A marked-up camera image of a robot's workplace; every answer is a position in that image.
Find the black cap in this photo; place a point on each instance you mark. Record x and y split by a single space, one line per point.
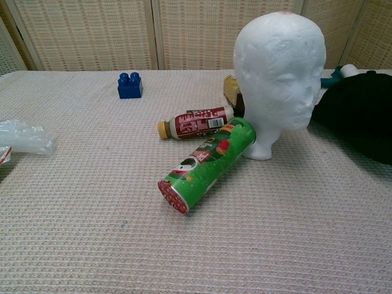
358 116

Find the white foam mannequin head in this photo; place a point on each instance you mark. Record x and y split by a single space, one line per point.
275 61

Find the green chip can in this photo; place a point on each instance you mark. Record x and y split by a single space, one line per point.
208 165

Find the maroon label drink bottle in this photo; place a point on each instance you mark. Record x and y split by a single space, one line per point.
196 124

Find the blue toy building block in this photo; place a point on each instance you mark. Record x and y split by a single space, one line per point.
130 88

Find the beige woven tablecloth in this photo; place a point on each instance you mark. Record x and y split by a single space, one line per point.
92 229

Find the woven folding screen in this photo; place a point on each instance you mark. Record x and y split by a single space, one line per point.
92 30

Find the clear plastic bag bundle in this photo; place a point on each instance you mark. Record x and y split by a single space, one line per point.
27 137

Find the teal lint roller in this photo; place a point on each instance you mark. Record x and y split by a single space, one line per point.
349 70

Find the white snack bag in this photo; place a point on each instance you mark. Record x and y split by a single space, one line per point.
4 156

